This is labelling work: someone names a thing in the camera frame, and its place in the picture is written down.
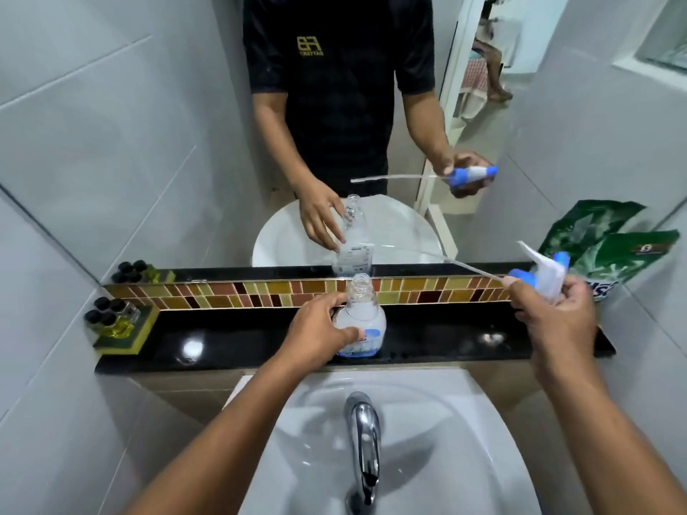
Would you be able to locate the person's left hand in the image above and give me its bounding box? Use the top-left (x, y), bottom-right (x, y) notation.
top-left (278, 292), bottom-right (362, 372)

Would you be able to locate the person's right hand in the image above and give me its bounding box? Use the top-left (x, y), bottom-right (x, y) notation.
top-left (503, 275), bottom-right (598, 379)

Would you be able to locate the clear plastic spray bottle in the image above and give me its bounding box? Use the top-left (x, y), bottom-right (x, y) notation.
top-left (333, 273), bottom-right (388, 360)

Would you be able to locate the white blue spray trigger head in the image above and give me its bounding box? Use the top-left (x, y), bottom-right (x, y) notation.
top-left (366, 240), bottom-right (571, 305)

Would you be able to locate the person's right forearm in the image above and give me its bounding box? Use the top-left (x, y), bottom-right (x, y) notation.
top-left (531, 361), bottom-right (687, 515)

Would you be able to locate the person's left forearm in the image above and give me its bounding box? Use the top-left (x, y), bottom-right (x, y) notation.
top-left (125, 353), bottom-right (324, 515)

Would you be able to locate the chrome faucet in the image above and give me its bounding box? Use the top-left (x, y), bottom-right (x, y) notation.
top-left (343, 391), bottom-right (383, 515)

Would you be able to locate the green refill pouch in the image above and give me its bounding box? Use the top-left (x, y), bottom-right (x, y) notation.
top-left (538, 199), bottom-right (681, 302)

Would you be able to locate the black granite shelf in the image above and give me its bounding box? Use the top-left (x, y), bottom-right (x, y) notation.
top-left (95, 302), bottom-right (617, 376)

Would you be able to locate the white sink basin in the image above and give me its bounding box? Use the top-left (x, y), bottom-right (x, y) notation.
top-left (222, 368), bottom-right (543, 515)

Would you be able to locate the wall mirror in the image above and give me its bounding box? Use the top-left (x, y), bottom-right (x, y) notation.
top-left (208, 0), bottom-right (573, 270)

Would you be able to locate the white window frame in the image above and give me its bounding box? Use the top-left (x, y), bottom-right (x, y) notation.
top-left (613, 0), bottom-right (687, 94)

